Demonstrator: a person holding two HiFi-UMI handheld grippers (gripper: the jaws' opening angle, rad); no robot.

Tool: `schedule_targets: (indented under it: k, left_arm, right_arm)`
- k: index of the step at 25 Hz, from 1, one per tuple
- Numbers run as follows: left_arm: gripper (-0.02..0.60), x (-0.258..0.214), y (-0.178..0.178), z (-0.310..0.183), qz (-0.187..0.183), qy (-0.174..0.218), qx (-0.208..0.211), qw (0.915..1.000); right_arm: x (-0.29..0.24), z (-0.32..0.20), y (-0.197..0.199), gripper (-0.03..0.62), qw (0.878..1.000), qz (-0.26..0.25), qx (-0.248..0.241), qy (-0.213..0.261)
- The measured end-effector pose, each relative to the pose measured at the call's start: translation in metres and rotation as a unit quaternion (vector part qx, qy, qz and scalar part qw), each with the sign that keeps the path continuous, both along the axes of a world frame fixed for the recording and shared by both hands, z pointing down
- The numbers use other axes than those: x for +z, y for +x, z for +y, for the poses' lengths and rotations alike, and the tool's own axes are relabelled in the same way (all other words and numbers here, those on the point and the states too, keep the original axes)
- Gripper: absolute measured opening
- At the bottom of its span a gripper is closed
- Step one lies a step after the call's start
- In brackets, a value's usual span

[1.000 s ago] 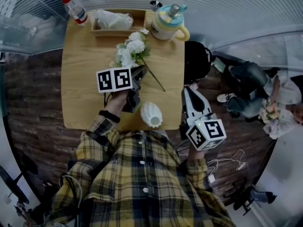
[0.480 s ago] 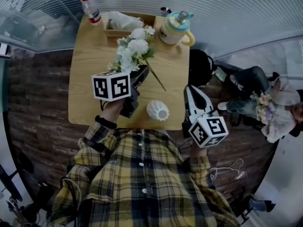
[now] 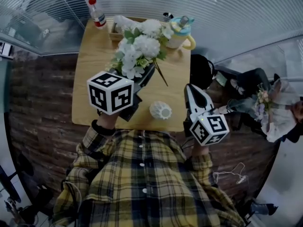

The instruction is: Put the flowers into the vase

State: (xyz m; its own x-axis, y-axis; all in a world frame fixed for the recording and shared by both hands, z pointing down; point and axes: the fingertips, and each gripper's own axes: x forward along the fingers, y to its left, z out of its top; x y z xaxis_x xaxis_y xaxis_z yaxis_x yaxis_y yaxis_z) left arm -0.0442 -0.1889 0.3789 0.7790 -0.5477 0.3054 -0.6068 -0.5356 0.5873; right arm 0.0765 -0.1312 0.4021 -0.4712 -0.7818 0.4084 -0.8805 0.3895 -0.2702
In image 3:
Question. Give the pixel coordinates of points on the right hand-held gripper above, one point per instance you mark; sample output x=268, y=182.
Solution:
x=209, y=129

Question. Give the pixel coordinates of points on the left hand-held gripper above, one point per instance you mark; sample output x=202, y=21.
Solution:
x=107, y=92

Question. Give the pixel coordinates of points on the white flowers bouquet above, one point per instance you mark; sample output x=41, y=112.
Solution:
x=139, y=48

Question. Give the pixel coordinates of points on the white ribbed vase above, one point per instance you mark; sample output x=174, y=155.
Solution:
x=161, y=110

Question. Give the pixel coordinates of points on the pink purple flowers bouquet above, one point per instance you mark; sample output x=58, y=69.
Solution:
x=264, y=102

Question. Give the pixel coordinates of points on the person's right forearm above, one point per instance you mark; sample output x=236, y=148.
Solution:
x=201, y=164

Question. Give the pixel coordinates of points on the person's left forearm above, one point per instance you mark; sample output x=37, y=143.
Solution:
x=104, y=126

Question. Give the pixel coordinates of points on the black bag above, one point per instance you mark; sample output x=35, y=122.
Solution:
x=201, y=70

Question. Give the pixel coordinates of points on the wooden tissue box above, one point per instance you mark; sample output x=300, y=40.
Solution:
x=117, y=31

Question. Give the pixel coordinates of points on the yellow cup with teal lid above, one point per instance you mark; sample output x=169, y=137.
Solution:
x=178, y=35

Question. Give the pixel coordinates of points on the clear bottle with red cap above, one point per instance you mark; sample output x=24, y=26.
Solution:
x=97, y=15

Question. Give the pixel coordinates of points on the small black white object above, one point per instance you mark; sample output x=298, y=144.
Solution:
x=168, y=16

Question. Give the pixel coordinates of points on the yellow plaid shirt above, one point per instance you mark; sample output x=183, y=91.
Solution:
x=146, y=185

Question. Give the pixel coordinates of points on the white monitor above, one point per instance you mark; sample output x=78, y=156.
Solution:
x=5, y=49

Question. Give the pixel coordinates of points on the black shoe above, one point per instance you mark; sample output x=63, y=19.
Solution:
x=265, y=208

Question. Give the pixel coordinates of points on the black office chair base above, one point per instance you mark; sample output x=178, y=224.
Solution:
x=14, y=190

